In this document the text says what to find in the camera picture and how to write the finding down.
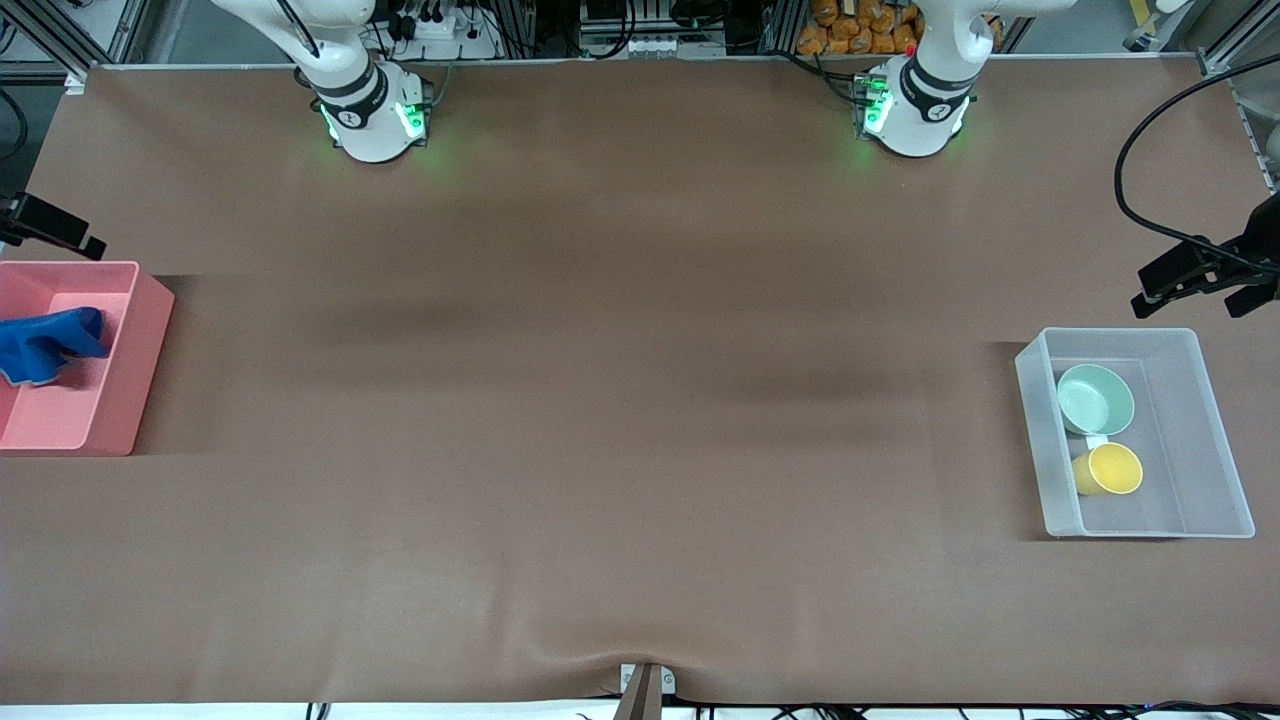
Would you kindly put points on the clear plastic bin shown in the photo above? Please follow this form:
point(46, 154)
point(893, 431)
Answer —
point(1190, 490)

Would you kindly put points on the blue cloth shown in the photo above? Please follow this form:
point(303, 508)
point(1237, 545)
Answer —
point(45, 345)

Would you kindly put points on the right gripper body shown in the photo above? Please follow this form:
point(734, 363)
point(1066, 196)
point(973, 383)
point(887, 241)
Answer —
point(12, 214)

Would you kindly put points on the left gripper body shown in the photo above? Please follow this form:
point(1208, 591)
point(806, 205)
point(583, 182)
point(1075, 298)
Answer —
point(1262, 246)

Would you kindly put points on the light green bowl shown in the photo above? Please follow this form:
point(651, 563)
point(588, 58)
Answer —
point(1095, 400)

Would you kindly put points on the large white power strip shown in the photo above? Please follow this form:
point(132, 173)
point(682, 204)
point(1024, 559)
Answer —
point(440, 30)

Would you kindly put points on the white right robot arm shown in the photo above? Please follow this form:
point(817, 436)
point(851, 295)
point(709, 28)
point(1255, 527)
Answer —
point(365, 100)

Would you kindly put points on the small white power strip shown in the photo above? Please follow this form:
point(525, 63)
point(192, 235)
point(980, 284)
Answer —
point(660, 46)

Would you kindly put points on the aluminium frame profile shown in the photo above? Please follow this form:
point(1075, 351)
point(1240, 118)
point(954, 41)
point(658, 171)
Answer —
point(130, 30)

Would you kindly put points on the yellow cup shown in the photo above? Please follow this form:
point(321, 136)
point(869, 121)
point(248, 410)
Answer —
point(1108, 470)

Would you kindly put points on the pink plastic bin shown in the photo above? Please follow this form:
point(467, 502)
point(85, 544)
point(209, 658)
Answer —
point(120, 380)

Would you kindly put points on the orange snack bags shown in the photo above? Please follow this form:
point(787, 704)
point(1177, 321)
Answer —
point(860, 30)

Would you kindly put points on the brown table cover mat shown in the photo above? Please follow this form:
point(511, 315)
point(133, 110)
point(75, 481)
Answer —
point(640, 400)

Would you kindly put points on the white table corner clamp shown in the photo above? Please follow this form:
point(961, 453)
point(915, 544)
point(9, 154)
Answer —
point(76, 84)

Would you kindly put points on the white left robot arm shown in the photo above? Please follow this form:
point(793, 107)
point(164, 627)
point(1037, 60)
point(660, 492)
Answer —
point(925, 100)

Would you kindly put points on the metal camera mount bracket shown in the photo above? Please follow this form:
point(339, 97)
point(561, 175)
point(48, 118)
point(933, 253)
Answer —
point(645, 695)

